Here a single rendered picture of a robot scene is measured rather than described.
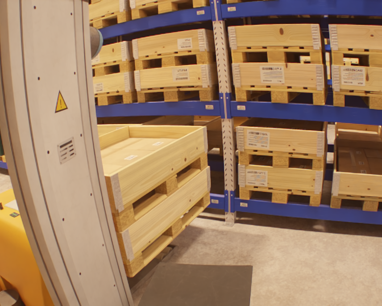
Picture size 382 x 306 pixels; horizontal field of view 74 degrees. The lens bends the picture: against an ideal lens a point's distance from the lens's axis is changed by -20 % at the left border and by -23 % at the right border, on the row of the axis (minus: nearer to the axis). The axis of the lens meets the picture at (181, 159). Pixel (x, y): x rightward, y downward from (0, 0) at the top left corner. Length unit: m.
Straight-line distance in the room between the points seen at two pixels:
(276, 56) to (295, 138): 0.70
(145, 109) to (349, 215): 2.24
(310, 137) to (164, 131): 1.27
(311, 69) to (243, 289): 1.92
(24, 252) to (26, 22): 1.08
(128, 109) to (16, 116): 2.72
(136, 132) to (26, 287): 1.91
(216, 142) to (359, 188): 2.29
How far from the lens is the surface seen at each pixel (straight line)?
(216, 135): 4.22
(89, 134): 0.84
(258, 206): 2.92
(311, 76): 2.53
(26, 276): 1.54
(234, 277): 1.04
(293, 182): 2.74
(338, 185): 2.71
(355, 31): 2.56
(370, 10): 2.61
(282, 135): 2.64
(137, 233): 1.88
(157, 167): 1.98
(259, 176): 2.79
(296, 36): 2.56
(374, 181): 2.72
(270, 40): 2.60
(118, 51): 3.29
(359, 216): 2.86
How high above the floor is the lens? 1.50
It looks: 17 degrees down
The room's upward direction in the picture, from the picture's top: 5 degrees counter-clockwise
